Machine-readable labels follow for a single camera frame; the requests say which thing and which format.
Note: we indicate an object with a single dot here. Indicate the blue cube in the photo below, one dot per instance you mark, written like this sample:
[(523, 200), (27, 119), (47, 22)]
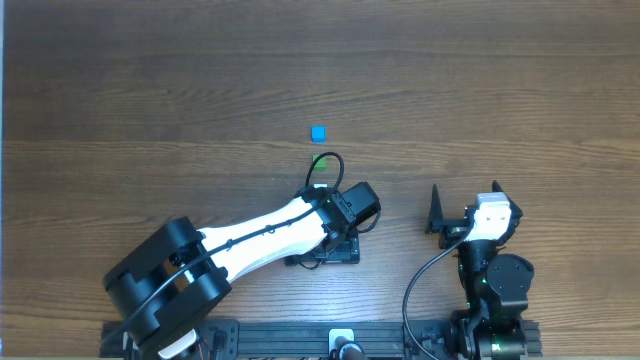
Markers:
[(318, 134)]

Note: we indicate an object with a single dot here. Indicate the mounting rail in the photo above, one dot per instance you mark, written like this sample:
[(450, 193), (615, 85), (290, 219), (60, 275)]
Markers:
[(290, 340)]

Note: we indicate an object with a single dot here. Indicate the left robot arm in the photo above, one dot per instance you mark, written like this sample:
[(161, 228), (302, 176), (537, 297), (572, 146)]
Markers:
[(280, 245)]

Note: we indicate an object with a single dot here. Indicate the green cube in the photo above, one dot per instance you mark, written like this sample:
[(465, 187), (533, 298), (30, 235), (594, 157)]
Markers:
[(321, 163)]

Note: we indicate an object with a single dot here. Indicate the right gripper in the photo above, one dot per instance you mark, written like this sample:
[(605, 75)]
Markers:
[(455, 232)]

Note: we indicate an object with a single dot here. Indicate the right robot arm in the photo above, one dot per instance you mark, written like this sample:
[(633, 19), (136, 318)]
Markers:
[(507, 282)]

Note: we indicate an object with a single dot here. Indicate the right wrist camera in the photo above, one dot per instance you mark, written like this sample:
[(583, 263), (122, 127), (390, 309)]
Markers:
[(492, 217)]

